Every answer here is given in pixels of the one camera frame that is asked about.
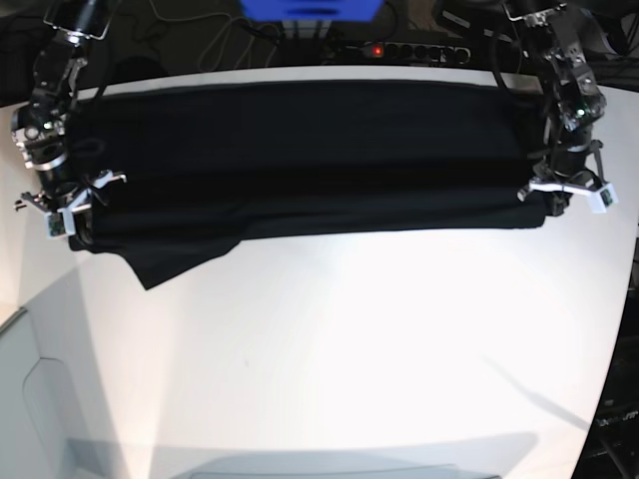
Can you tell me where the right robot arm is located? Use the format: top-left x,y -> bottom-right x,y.
11,1 -> 126,238

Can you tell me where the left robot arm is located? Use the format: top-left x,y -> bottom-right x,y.
502,1 -> 618,217

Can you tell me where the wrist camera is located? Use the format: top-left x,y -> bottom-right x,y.
45,210 -> 76,239
589,183 -> 619,215

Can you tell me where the blue box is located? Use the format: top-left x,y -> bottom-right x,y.
240,0 -> 383,22

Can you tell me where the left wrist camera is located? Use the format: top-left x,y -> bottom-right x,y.
589,183 -> 619,215

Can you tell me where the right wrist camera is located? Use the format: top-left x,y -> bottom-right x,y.
45,210 -> 76,239

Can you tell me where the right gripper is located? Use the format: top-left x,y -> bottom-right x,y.
13,170 -> 128,225

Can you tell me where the black T-shirt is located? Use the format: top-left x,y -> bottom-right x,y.
68,81 -> 549,289

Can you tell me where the black power strip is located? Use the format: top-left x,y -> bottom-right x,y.
323,42 -> 473,66

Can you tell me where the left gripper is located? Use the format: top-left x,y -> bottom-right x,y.
517,140 -> 607,218

